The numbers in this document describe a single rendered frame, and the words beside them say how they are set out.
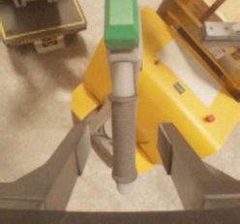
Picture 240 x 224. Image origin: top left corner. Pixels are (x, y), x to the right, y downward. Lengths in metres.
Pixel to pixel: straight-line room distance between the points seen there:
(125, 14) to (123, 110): 0.11
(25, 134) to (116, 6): 1.49
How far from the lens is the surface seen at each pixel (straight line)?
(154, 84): 0.83
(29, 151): 1.60
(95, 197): 1.62
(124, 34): 0.19
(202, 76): 0.98
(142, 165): 1.30
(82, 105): 1.25
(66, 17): 1.65
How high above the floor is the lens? 1.56
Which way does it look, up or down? 69 degrees down
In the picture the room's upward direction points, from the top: 44 degrees clockwise
